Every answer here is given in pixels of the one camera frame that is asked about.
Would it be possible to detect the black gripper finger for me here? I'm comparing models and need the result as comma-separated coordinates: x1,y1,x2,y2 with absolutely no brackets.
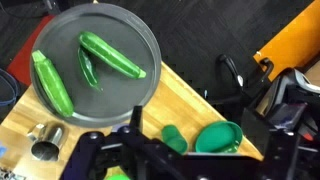
129,106,143,132

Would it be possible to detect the green cup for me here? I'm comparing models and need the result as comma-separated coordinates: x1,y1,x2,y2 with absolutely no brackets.
104,174,130,180

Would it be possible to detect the stainless steel cup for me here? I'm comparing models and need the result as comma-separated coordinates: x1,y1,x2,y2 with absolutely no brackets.
27,122,69,161

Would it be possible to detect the small cucumber on plate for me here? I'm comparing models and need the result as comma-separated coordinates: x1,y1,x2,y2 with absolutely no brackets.
161,125,188,154

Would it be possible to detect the small dark green pepper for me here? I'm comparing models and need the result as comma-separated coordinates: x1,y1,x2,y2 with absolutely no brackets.
77,46,102,91

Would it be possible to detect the green plate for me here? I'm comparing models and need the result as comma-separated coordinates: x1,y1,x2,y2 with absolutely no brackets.
195,121,243,153

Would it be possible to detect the large green zucchini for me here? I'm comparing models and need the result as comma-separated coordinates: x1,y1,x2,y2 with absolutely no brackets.
78,31,147,79

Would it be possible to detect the round grey tray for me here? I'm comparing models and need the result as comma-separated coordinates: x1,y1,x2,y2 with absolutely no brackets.
33,3,161,128

